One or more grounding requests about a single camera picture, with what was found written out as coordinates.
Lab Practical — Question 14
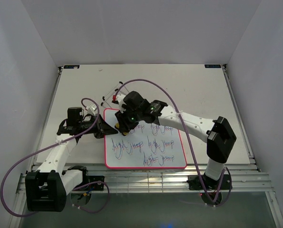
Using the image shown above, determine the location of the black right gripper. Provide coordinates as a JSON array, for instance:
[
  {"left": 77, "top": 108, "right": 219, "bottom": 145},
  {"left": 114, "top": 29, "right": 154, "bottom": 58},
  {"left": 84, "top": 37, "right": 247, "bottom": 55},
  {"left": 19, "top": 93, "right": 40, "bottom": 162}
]
[{"left": 115, "top": 104, "right": 143, "bottom": 133}]

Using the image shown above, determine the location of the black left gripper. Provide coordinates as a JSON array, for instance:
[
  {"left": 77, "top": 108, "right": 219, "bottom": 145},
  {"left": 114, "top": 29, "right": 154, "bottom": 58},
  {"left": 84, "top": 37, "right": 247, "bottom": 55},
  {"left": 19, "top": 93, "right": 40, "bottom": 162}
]
[{"left": 79, "top": 114, "right": 118, "bottom": 139}]

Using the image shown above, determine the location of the round yellow black eraser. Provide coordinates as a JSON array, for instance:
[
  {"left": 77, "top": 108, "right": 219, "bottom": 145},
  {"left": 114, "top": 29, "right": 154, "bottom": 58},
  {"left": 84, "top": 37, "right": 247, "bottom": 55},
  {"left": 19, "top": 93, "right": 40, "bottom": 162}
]
[{"left": 115, "top": 123, "right": 128, "bottom": 136}]

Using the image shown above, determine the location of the pink framed whiteboard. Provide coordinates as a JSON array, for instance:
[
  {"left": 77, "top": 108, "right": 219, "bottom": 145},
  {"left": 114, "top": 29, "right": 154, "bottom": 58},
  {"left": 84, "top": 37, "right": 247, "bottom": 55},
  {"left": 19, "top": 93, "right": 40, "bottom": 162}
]
[{"left": 104, "top": 121, "right": 187, "bottom": 170}]

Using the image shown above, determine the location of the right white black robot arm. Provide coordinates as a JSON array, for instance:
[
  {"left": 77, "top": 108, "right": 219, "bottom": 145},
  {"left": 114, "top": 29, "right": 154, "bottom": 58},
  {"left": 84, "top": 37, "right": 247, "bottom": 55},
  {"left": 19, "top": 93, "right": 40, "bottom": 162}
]
[{"left": 112, "top": 91, "right": 237, "bottom": 190}]

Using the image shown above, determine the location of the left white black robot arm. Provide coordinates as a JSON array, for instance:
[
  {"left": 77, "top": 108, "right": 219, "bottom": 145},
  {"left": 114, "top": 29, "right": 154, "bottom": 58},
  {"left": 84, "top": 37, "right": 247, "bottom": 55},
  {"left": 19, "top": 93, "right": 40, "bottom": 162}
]
[{"left": 25, "top": 107, "right": 117, "bottom": 212}]

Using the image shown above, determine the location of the left blue table label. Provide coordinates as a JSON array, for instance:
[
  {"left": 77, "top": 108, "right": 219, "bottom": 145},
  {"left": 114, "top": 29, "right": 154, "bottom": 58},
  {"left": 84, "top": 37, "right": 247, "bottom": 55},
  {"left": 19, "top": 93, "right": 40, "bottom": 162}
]
[{"left": 63, "top": 65, "right": 80, "bottom": 69}]

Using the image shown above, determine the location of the blue table label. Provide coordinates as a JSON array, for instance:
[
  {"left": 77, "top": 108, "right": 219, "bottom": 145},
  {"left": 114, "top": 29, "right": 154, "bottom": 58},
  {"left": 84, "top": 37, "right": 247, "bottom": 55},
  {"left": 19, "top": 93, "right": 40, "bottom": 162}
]
[
  {"left": 204, "top": 64, "right": 221, "bottom": 68},
  {"left": 63, "top": 65, "right": 80, "bottom": 69}
]

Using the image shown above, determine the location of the right blue table label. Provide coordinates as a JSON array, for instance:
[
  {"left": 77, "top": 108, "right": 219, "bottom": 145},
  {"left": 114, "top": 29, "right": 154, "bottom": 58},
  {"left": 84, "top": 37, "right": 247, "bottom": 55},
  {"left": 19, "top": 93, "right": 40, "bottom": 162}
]
[{"left": 204, "top": 64, "right": 221, "bottom": 68}]

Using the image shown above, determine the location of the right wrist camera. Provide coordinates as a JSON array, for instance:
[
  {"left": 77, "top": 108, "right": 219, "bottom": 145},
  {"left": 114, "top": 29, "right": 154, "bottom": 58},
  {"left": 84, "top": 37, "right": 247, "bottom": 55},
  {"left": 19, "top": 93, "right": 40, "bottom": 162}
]
[{"left": 112, "top": 94, "right": 126, "bottom": 108}]

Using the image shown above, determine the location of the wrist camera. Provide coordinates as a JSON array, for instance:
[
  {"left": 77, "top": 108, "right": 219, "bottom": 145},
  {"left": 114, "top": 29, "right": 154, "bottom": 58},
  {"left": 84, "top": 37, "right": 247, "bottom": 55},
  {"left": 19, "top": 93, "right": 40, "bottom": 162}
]
[
  {"left": 112, "top": 94, "right": 126, "bottom": 108},
  {"left": 85, "top": 104, "right": 98, "bottom": 115}
]

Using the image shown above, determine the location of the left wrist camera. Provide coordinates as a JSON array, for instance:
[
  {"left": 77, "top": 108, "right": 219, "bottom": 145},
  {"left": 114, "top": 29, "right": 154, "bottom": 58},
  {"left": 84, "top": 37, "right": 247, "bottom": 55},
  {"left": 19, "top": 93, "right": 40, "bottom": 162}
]
[{"left": 85, "top": 104, "right": 98, "bottom": 115}]

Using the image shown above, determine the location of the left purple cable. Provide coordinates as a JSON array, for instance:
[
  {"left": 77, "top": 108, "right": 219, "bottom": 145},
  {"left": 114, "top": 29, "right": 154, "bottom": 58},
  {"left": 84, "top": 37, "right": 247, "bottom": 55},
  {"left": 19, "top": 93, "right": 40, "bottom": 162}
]
[{"left": 0, "top": 97, "right": 110, "bottom": 218}]

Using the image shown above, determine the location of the purple cable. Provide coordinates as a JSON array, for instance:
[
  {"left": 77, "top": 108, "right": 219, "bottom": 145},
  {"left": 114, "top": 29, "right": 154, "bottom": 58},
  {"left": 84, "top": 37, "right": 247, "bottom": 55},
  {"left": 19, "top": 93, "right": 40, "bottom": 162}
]
[
  {"left": 114, "top": 78, "right": 233, "bottom": 207},
  {"left": 0, "top": 97, "right": 110, "bottom": 218}
]

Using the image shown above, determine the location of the black wire easel stand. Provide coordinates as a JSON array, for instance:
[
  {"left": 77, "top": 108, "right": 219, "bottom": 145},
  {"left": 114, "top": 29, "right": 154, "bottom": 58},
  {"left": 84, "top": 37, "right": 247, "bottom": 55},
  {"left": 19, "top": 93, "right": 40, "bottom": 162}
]
[{"left": 100, "top": 81, "right": 123, "bottom": 108}]

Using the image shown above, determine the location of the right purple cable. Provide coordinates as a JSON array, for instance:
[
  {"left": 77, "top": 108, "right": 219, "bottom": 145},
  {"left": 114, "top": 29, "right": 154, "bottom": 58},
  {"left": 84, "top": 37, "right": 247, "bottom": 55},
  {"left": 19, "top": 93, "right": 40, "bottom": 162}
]
[{"left": 114, "top": 78, "right": 233, "bottom": 207}]

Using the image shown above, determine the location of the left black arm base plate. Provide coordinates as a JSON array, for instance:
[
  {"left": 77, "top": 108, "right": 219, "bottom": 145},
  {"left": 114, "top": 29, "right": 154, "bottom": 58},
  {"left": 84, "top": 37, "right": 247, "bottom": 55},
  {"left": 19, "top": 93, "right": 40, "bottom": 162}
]
[{"left": 82, "top": 176, "right": 105, "bottom": 191}]

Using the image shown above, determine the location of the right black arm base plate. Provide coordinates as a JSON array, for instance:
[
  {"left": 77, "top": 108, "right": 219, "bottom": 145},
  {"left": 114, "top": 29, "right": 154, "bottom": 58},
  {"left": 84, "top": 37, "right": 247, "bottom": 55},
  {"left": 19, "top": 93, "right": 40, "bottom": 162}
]
[{"left": 186, "top": 174, "right": 233, "bottom": 190}]

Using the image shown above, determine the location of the aluminium table edge rail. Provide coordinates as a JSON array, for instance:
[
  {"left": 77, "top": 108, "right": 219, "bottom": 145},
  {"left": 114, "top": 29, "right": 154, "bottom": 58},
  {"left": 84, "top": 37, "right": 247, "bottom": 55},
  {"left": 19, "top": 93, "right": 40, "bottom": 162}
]
[{"left": 221, "top": 64, "right": 262, "bottom": 172}]

